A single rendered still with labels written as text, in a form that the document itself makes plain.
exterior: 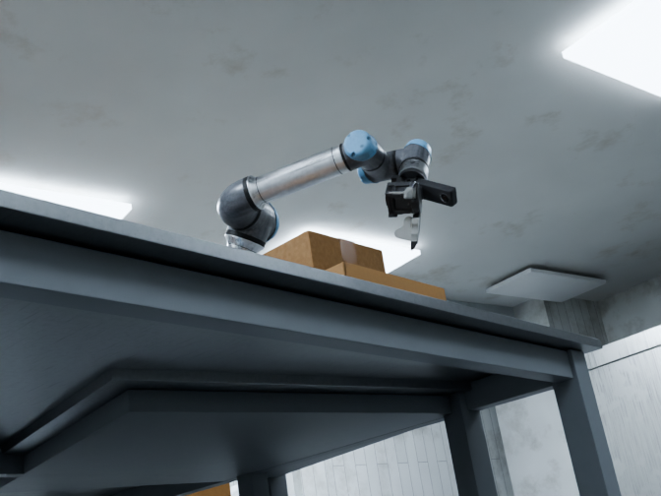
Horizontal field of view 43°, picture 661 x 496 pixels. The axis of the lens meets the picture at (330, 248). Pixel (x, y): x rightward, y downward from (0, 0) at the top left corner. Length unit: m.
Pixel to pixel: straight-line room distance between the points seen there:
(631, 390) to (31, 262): 7.50
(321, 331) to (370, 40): 3.49
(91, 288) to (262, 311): 0.25
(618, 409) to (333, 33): 4.99
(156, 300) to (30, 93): 3.84
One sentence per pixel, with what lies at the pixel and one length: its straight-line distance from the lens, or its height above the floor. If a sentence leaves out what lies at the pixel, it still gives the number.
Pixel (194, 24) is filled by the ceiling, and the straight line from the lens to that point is 4.30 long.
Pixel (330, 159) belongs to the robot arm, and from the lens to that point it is 2.13.
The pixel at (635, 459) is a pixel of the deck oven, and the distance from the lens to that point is 8.19.
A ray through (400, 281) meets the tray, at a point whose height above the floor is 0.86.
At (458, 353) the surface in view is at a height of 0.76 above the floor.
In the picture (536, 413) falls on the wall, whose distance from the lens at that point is 9.41.
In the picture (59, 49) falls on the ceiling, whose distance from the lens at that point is 4.46.
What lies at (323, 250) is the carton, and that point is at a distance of 1.76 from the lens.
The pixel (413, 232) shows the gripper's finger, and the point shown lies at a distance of 2.05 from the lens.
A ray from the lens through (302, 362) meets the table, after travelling 1.54.
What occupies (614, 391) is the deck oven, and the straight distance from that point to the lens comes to 8.28.
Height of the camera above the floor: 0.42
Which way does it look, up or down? 22 degrees up
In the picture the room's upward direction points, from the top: 9 degrees counter-clockwise
